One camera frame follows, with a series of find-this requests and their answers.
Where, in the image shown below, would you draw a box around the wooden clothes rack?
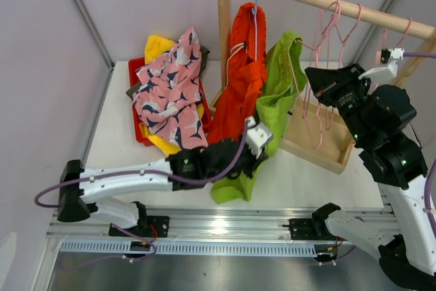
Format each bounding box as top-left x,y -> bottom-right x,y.
217,0 -> 435,174

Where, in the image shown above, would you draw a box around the red plastic tray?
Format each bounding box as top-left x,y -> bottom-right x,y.
128,57 -> 212,147

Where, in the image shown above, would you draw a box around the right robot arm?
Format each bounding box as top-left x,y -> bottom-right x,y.
305,63 -> 435,290

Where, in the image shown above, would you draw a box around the orange shorts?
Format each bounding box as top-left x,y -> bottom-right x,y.
207,3 -> 267,144

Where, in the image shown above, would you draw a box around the slotted cable duct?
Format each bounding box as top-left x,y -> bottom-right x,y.
60,239 -> 317,258

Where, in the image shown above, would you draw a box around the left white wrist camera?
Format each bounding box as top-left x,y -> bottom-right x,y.
245,117 -> 274,159

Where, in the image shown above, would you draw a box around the yellow shorts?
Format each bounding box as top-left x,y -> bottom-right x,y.
138,34 -> 212,156

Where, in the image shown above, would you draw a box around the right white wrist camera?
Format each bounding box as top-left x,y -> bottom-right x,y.
358,48 -> 405,84

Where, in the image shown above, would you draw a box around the dark olive shorts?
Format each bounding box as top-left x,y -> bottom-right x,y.
125,46 -> 210,99

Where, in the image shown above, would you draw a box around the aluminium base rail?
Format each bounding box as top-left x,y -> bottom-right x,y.
46,206 -> 399,242

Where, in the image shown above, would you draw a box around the pink patterned shorts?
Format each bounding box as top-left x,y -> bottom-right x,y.
131,25 -> 209,151

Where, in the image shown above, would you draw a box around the lime green shorts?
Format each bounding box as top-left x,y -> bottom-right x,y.
211,31 -> 307,204

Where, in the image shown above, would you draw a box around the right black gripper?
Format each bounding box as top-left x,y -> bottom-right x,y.
306,63 -> 373,146

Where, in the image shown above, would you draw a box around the blue wire hanger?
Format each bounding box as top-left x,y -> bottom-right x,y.
251,0 -> 258,61

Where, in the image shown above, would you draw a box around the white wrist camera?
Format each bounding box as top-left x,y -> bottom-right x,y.
245,117 -> 274,159
358,48 -> 405,84

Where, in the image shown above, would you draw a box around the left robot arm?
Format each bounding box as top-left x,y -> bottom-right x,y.
57,139 -> 268,236

